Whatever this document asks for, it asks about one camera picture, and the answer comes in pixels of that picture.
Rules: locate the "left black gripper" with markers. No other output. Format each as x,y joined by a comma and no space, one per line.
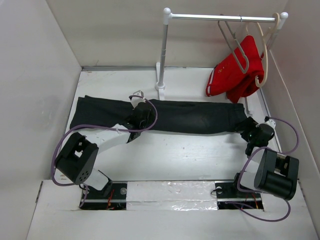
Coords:
152,117

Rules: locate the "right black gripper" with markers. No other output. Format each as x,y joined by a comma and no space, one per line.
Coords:
250,124

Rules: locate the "black denim trousers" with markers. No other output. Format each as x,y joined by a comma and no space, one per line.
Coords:
187,117

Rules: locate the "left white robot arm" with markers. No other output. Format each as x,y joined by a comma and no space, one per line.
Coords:
82,144

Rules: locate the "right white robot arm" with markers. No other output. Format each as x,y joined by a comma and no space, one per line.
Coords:
277,173

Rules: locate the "cream wooden hanger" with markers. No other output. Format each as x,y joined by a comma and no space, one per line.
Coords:
264,56

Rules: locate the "red garment with white stripes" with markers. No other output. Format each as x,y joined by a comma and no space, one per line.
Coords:
228,78

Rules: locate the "silver foil tape strip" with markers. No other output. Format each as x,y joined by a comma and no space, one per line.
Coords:
190,195

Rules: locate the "white and silver clothes rack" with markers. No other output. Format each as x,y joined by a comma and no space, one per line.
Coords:
265,23

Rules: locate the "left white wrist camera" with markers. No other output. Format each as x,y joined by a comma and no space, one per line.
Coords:
136,98

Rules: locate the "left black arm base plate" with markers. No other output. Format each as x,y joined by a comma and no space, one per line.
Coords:
115,200

